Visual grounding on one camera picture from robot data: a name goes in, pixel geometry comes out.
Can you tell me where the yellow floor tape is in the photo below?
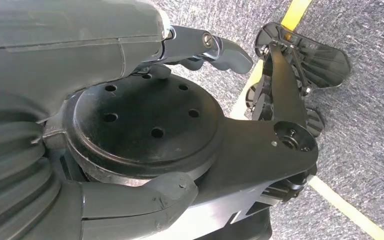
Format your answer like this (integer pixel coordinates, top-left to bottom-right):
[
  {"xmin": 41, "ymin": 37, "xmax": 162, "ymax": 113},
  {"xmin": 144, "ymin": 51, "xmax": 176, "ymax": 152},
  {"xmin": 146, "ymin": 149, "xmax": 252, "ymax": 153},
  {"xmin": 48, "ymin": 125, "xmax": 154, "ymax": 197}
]
[{"xmin": 230, "ymin": 0, "xmax": 384, "ymax": 240}]

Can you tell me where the dark left robot foot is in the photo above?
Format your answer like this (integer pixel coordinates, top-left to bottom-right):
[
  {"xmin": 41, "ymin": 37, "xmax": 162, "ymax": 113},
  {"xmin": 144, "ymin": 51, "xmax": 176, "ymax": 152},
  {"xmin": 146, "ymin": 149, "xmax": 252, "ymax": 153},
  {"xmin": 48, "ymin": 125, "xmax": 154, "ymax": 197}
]
[{"xmin": 254, "ymin": 22, "xmax": 351, "ymax": 90}]

